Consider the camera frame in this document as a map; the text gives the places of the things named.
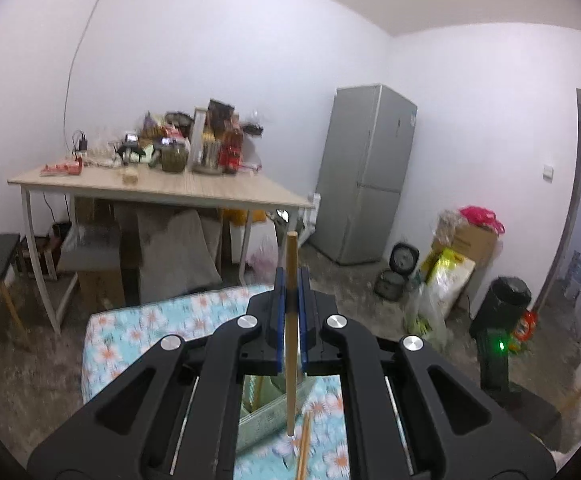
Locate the clear plastic rack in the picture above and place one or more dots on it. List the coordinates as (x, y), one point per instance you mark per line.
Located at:
(201, 140)

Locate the yellow bag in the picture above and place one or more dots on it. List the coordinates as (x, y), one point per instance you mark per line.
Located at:
(250, 217)

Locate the grey refrigerator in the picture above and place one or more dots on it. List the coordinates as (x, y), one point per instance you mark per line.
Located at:
(365, 175)

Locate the dark brown box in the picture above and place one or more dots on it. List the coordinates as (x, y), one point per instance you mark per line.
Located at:
(220, 112)

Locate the white wall switch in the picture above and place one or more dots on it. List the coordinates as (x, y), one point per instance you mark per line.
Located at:
(547, 172)

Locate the red packets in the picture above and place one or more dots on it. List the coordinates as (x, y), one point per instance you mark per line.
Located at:
(60, 169)

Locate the clear glass cup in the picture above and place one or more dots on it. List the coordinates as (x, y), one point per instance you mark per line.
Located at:
(103, 145)

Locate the green utensil holder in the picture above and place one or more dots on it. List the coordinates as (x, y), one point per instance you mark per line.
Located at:
(263, 417)

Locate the red drink bottle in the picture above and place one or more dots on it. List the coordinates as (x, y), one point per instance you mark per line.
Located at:
(233, 147)

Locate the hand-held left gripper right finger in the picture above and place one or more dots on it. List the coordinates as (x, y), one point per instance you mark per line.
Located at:
(303, 340)

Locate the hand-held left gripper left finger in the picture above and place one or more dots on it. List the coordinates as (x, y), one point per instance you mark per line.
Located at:
(281, 320)

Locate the black rice cooker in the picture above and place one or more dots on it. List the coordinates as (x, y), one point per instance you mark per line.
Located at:
(398, 272)

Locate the small tan box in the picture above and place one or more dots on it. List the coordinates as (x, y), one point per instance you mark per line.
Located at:
(130, 176)

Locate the yellow sack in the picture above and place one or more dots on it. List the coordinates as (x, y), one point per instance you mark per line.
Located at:
(445, 272)

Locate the pink floral bag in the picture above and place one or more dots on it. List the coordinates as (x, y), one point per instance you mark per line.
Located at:
(265, 260)

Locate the grey cushion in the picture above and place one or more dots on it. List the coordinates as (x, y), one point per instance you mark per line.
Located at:
(175, 255)

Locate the black gadget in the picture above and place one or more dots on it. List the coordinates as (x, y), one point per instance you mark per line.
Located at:
(128, 150)

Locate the grey door frame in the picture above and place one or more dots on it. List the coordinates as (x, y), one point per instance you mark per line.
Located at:
(577, 160)

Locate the floral tablecloth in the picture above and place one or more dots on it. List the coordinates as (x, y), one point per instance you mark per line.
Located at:
(130, 330)

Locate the black power adapter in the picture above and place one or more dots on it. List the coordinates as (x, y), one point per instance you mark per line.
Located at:
(80, 142)

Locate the colourful toy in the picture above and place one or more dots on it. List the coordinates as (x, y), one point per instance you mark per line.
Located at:
(524, 330)

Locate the glass jar green contents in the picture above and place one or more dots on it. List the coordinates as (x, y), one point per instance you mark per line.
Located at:
(173, 157)

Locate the grey storage box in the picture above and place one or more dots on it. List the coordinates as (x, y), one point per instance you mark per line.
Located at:
(90, 240)

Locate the wooden table white legs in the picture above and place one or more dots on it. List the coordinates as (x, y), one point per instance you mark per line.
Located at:
(210, 190)

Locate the pink plastic bag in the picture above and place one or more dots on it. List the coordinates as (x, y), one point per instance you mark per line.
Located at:
(480, 216)

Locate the black appliance green light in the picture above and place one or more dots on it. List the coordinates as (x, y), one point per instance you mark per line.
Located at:
(500, 320)

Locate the light wooden chopstick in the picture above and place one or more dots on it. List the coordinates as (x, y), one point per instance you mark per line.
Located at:
(290, 360)
(303, 447)

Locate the white plastic stool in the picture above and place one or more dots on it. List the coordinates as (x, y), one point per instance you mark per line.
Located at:
(310, 212)

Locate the brown cardboard box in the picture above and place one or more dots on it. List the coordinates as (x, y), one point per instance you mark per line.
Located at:
(472, 242)

